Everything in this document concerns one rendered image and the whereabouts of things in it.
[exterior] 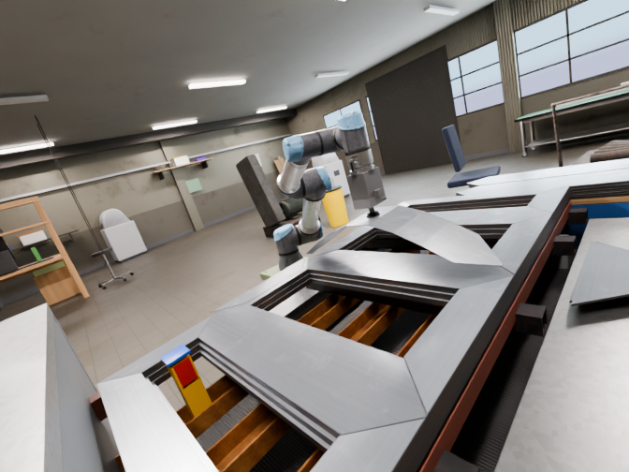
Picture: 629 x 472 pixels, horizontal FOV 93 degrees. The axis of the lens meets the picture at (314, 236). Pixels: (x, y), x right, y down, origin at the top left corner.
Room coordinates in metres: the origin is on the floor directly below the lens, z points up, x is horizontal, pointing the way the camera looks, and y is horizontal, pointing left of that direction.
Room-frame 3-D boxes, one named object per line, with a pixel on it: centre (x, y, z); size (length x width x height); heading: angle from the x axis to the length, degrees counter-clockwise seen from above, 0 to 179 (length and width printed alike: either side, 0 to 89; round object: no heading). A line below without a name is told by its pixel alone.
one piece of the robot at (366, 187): (0.89, -0.20, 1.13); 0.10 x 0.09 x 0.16; 42
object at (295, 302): (1.43, -0.01, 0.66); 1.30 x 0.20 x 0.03; 129
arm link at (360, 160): (0.90, -0.19, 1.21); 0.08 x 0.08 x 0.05
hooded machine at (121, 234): (8.56, 5.18, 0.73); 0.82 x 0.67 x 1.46; 128
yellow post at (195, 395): (0.69, 0.43, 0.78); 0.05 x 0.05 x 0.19; 39
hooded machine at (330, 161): (8.03, -0.84, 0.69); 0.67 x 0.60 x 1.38; 35
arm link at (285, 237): (1.61, 0.15, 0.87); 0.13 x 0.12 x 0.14; 105
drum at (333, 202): (5.18, -0.49, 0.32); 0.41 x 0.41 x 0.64
